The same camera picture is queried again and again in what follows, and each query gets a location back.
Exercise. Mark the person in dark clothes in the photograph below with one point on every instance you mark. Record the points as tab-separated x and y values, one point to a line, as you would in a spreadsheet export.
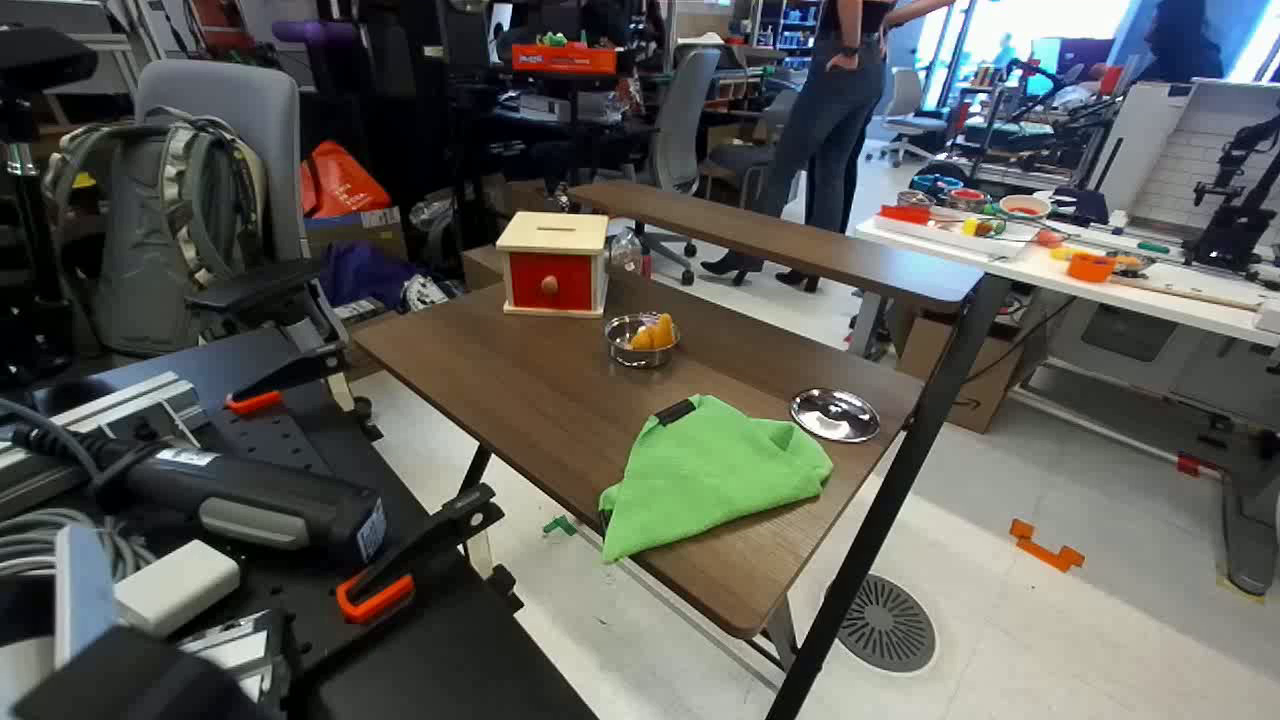
825	120

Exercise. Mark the cardboard box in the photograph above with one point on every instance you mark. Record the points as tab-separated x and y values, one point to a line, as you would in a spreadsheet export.
985	384

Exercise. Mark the black perforated platform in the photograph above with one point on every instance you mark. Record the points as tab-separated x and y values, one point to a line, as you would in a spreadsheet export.
442	664

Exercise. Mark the silver aluminium rail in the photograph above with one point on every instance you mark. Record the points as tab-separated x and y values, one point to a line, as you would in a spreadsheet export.
123	401

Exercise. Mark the long brown bench table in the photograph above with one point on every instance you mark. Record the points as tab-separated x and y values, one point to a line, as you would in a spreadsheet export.
744	233

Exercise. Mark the green microfibre cloth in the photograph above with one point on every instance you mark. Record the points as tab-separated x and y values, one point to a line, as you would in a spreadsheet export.
706	474

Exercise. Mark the red tray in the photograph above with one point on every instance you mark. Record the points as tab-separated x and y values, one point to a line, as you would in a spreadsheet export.
905	212

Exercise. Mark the orange red storage box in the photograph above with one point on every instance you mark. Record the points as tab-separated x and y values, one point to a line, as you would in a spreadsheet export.
562	57

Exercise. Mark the person in blue top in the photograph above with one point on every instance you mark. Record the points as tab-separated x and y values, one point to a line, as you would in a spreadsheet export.
1180	41

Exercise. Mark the black clamp with orange grip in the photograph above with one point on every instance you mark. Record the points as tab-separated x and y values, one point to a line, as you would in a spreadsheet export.
253	401
374	600

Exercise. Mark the purple fabric bag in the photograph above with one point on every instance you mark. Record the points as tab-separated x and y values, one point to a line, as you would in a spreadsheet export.
363	275

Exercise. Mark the wooden box with red drawer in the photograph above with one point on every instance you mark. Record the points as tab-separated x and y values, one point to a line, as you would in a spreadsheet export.
553	283

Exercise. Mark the black handheld device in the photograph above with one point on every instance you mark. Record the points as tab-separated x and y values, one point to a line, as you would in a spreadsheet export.
266	503

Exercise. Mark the orange bag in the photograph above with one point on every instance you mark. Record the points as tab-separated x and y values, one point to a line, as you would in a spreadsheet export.
342	187

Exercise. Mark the small orange bowl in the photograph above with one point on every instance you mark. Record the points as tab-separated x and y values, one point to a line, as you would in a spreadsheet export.
616	349

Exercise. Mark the white display board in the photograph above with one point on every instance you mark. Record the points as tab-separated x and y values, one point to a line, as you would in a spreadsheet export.
1174	147

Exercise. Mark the light grey swivel chair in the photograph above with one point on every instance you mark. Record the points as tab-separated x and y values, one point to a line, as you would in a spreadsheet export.
687	114

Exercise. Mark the white work table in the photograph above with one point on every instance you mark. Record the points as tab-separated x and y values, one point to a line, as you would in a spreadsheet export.
1174	301

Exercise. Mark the grey backpack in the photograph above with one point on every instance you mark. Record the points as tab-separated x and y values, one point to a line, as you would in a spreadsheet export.
146	252

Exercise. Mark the round floor drain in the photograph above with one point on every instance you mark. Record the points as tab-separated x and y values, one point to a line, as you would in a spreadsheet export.
885	625

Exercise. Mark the orange toy food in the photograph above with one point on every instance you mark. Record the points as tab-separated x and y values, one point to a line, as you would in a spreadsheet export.
653	333

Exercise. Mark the small black robot arm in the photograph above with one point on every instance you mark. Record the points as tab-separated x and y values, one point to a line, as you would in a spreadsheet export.
1234	212

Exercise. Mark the orange cup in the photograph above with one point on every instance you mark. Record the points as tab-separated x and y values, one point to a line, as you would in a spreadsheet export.
1090	266

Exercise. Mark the brown wood-top table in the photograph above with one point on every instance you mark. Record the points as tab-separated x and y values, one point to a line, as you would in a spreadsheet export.
532	384

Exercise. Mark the white power adapter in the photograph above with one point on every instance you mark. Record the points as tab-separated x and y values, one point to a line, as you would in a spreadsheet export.
174	586

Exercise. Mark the orange bracket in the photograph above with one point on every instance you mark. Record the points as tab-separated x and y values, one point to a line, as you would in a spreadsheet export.
1044	550

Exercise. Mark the grey office chair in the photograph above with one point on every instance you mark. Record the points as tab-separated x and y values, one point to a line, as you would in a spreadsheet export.
253	107

